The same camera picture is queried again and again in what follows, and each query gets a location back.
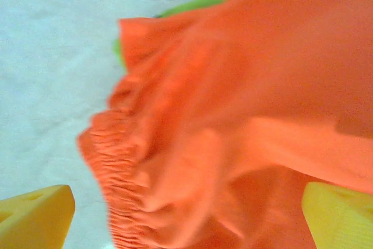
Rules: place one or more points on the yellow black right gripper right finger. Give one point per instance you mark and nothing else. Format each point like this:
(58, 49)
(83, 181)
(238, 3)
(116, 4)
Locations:
(341, 220)

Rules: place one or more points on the orange shorts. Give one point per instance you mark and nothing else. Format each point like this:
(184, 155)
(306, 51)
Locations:
(233, 115)

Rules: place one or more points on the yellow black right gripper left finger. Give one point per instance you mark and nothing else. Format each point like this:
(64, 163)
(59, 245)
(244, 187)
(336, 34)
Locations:
(35, 220)

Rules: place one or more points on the lime green shorts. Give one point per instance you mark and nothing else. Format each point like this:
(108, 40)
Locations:
(204, 1)

